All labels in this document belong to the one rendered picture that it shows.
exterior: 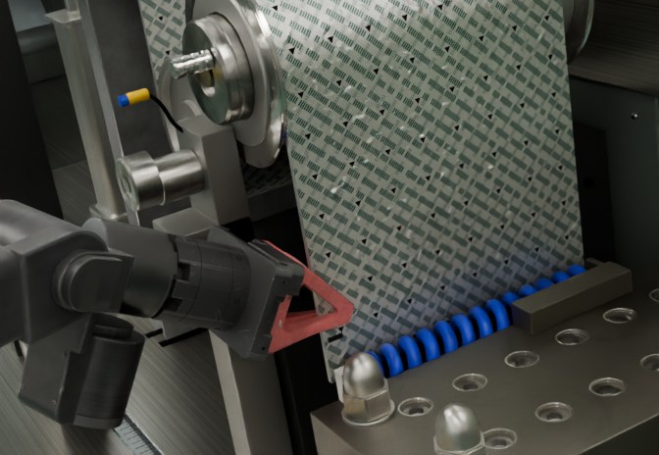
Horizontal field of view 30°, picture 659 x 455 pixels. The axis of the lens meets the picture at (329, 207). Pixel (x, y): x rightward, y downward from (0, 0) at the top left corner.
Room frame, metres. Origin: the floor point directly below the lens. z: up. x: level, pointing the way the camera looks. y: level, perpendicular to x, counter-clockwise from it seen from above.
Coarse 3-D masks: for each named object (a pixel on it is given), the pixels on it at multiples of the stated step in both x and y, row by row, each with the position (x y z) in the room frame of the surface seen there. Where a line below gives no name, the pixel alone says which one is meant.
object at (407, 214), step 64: (384, 128) 0.81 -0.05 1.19; (448, 128) 0.83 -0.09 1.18; (512, 128) 0.85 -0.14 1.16; (320, 192) 0.78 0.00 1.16; (384, 192) 0.81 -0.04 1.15; (448, 192) 0.83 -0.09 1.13; (512, 192) 0.85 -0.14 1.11; (576, 192) 0.88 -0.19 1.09; (320, 256) 0.78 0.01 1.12; (384, 256) 0.80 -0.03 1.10; (448, 256) 0.83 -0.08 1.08; (512, 256) 0.85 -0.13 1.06; (576, 256) 0.88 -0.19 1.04; (384, 320) 0.80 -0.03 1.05; (448, 320) 0.82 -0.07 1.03
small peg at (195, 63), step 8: (184, 56) 0.80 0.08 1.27; (192, 56) 0.80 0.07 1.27; (200, 56) 0.80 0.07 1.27; (208, 56) 0.80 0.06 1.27; (176, 64) 0.79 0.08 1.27; (184, 64) 0.79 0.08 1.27; (192, 64) 0.80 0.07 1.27; (200, 64) 0.80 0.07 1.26; (208, 64) 0.80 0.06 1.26; (176, 72) 0.79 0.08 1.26; (184, 72) 0.79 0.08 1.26; (192, 72) 0.80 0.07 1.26; (200, 72) 0.80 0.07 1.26
